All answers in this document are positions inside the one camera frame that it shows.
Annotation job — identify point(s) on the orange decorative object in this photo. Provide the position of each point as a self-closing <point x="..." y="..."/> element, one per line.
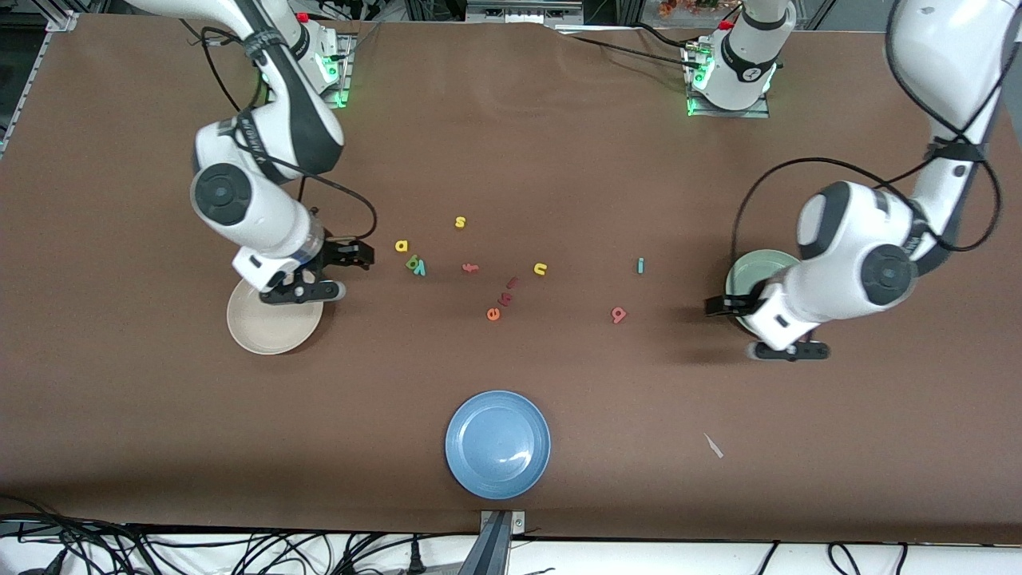
<point x="687" y="6"/>

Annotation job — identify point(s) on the beige brown plate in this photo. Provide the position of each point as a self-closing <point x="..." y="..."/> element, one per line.
<point x="271" y="327"/>

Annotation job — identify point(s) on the green plate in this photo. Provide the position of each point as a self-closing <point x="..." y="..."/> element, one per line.
<point x="754" y="275"/>

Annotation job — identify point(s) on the brown table cover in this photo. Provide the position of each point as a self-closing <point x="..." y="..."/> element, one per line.
<point x="559" y="160"/>

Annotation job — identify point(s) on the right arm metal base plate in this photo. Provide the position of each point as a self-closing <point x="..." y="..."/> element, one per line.
<point x="347" y="60"/>

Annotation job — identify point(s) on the white paper scrap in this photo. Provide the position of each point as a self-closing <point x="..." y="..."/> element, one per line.
<point x="713" y="446"/>

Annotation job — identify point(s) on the aluminium frame rail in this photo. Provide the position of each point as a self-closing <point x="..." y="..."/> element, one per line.
<point x="60" y="21"/>

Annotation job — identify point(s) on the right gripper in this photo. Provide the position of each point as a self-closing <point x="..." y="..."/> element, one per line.
<point x="334" y="254"/>

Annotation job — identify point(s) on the grey metal camera bracket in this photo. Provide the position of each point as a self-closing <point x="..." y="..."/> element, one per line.
<point x="497" y="543"/>

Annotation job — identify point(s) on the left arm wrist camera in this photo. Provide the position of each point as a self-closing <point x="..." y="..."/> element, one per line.
<point x="798" y="351"/>

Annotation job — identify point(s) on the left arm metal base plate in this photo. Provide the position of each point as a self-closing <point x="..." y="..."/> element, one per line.
<point x="718" y="114"/>

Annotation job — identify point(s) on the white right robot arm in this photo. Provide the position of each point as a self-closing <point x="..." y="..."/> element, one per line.
<point x="275" y="224"/>

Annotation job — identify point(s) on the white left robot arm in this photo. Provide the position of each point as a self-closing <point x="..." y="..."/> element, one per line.
<point x="950" y="48"/>

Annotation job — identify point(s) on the blue plate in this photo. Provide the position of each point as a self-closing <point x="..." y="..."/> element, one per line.
<point x="497" y="445"/>

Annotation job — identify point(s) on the grey metal box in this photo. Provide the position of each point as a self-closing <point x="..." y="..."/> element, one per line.
<point x="519" y="12"/>

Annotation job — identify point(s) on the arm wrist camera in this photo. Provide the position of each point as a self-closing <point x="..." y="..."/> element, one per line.
<point x="798" y="351"/>
<point x="303" y="294"/>

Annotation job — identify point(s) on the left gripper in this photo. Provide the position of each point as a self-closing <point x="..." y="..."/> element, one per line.
<point x="733" y="304"/>

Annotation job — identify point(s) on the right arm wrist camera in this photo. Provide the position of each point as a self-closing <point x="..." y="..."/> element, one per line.
<point x="303" y="294"/>

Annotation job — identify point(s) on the black power plug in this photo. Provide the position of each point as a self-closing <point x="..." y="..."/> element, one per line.
<point x="415" y="559"/>

